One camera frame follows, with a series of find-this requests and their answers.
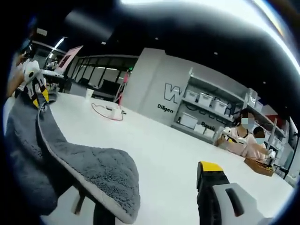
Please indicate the pink-topped white stand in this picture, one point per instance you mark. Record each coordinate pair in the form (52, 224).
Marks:
(126, 77)

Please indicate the set of white storage bins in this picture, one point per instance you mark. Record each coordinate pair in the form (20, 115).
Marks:
(205, 98)

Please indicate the white laptop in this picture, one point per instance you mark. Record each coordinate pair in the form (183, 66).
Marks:
(70, 56)

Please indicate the studio light on stand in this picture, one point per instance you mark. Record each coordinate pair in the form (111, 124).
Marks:
(294, 136)

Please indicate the wooden tray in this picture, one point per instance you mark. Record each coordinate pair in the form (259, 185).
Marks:
(255, 167)

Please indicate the grey metal shelf rack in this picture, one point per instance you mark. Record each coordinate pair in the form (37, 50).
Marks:
(211, 85)

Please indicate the white charger block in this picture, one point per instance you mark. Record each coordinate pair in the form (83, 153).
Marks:
(116, 114)

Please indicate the white paper cup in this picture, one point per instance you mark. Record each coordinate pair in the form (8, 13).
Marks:
(89, 93)

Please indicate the long ceiling light strip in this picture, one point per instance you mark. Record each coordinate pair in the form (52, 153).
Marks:
(234, 14)

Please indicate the grey towel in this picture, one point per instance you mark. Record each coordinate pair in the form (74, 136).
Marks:
(105, 168)

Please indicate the black laptop stand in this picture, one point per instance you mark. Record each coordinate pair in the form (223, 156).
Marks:
(61, 84)

